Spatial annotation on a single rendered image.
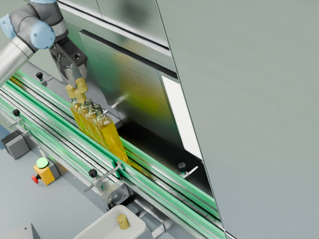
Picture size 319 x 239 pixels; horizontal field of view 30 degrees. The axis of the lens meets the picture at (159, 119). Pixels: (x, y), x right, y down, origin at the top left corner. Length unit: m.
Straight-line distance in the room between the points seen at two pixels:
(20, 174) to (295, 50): 2.03
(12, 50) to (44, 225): 0.80
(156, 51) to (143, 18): 0.10
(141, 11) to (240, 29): 1.05
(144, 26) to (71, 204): 0.85
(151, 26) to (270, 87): 1.04
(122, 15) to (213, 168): 0.95
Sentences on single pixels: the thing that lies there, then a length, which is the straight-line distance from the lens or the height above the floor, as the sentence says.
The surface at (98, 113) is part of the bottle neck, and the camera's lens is 2.08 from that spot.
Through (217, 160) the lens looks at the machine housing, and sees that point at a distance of 1.01.
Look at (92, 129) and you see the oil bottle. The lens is 2.18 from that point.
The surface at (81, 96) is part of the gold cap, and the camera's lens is 2.17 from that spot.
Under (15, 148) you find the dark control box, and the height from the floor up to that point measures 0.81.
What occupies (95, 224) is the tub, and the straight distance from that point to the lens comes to 2.11.
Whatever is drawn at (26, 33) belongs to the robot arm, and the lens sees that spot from 1.80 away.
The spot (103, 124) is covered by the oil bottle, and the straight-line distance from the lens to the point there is 2.10.
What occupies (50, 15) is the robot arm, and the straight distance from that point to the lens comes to 1.94.
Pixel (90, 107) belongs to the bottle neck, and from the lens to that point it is 2.13.
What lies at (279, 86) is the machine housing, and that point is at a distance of 0.75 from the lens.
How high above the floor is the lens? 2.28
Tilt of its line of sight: 36 degrees down
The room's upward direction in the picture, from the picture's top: 19 degrees counter-clockwise
